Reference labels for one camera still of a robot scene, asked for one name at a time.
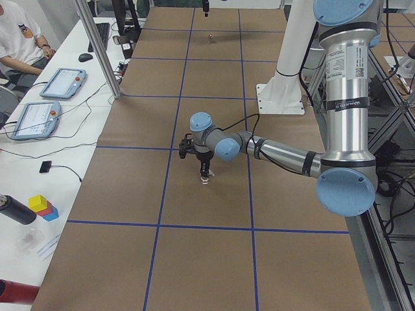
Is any white and chrome PPR valve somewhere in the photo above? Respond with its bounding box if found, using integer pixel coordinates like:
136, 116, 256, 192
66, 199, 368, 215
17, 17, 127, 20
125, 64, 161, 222
200, 170, 215, 185

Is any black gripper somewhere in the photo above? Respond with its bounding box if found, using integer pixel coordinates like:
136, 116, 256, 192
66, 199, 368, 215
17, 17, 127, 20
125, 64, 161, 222
196, 151, 213, 172

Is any blue teach pendant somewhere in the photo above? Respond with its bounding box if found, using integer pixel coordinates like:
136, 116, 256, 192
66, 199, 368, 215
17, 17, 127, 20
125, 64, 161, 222
10, 101, 62, 141
40, 68, 88, 100

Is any red cylinder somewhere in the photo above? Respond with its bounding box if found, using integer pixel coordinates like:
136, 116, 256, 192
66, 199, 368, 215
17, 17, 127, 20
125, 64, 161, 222
1, 279, 40, 305

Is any upper blue teach pendant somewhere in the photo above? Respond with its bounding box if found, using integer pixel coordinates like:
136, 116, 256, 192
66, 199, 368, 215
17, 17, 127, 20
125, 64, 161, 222
40, 68, 88, 100

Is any aluminium frame post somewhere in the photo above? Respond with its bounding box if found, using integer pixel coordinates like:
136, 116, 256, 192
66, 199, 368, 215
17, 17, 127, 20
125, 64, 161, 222
74, 0, 121, 99

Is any yellow block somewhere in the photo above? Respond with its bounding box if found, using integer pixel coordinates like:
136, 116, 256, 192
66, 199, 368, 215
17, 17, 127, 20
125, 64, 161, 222
29, 194, 48, 214

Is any black cylinder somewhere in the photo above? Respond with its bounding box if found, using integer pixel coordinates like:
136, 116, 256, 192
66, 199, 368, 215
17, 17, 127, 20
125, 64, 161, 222
1, 194, 36, 225

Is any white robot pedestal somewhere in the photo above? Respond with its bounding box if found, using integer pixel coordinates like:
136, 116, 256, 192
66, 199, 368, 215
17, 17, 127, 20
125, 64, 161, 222
256, 0, 316, 115

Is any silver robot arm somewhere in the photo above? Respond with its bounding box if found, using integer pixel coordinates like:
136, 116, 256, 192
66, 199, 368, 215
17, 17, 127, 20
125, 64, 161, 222
179, 1, 383, 217

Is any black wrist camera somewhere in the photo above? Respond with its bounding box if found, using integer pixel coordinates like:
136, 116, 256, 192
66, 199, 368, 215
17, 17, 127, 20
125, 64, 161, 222
178, 133, 196, 159

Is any brown paper table mat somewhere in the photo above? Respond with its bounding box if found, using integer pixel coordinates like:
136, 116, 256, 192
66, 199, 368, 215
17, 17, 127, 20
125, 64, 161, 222
33, 8, 370, 310

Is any small black box device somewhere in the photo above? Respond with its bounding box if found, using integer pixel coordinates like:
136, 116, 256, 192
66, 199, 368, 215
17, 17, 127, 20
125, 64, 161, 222
39, 161, 52, 174

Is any lower blue teach pendant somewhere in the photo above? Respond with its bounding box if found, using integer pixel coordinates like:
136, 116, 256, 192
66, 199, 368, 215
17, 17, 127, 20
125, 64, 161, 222
10, 101, 62, 141

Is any person in white shirt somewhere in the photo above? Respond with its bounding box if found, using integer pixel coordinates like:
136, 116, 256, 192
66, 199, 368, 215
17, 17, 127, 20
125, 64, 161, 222
1, 1, 56, 92

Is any blue block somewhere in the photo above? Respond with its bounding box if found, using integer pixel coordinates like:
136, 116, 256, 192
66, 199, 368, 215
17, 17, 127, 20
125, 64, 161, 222
42, 206, 59, 222

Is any black computer mouse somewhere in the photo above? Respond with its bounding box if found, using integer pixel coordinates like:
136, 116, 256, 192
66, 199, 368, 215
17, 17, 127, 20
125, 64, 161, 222
78, 53, 93, 63

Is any red block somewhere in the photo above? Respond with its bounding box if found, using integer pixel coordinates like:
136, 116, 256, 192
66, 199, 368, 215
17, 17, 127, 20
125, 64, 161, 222
36, 201, 53, 217

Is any black keyboard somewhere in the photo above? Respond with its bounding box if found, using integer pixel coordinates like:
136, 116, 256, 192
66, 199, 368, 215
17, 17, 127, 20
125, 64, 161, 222
95, 23, 110, 50

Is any black camera cable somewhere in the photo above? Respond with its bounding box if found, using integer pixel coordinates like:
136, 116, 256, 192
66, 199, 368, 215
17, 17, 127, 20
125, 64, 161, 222
223, 113, 312, 178

